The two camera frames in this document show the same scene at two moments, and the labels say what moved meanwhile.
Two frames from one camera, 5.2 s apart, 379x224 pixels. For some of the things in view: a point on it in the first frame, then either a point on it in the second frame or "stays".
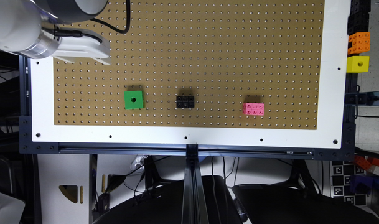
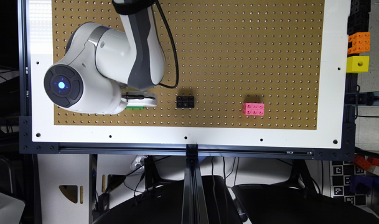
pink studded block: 253,109 stays
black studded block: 185,101 stays
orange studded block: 360,42 stays
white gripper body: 69,48 -> 140,99
